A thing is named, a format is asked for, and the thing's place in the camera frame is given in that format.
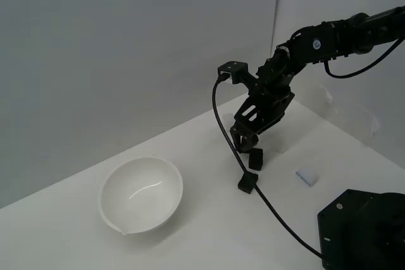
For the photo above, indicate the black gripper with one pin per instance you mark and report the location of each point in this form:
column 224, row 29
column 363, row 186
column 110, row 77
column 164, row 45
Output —
column 265, row 108

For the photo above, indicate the tall black foam box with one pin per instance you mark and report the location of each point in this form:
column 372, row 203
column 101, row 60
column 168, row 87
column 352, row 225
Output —
column 255, row 159

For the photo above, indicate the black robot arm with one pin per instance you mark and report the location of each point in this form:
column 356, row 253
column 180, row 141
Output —
column 348, row 36

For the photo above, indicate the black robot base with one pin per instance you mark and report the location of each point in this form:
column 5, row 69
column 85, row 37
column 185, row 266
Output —
column 357, row 235

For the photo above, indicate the white bowl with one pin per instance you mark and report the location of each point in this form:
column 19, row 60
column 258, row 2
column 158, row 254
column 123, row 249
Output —
column 142, row 194

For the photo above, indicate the white foam block blue label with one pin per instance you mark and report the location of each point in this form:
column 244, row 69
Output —
column 308, row 174

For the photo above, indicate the clear plastic film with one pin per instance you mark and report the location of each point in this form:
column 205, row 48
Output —
column 327, row 96

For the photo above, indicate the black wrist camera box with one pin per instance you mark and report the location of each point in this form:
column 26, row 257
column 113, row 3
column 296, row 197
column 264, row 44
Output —
column 235, row 67

